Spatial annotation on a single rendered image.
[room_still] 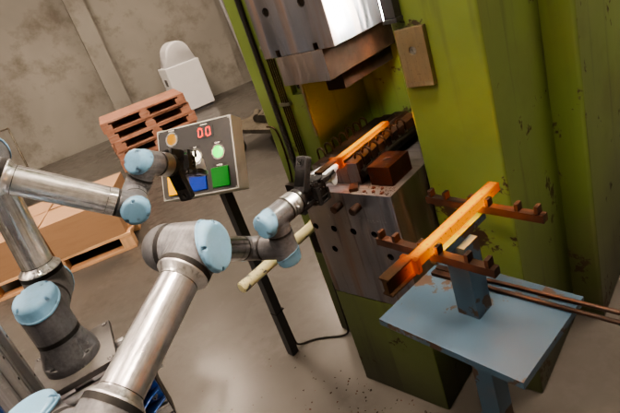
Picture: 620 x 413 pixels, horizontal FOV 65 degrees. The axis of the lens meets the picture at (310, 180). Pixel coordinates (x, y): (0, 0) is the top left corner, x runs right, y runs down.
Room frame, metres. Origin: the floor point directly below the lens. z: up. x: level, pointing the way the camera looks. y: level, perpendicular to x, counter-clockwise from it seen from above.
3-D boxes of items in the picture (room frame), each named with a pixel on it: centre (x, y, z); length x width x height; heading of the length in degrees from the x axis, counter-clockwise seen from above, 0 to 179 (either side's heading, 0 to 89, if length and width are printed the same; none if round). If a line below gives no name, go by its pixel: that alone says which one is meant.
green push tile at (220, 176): (1.70, 0.31, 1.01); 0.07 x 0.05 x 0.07; 67
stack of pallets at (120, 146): (6.22, 1.71, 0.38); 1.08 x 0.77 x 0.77; 109
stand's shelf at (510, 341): (0.97, -0.29, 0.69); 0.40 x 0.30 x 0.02; 34
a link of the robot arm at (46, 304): (1.17, 0.79, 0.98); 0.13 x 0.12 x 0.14; 14
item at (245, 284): (1.69, 0.21, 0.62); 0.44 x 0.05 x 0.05; 132
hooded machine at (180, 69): (9.00, 1.57, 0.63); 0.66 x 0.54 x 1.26; 114
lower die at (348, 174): (1.64, -0.24, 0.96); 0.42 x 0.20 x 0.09; 132
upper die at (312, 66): (1.64, -0.24, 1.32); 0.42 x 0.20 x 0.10; 132
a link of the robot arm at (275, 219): (1.26, 0.13, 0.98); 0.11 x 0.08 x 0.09; 132
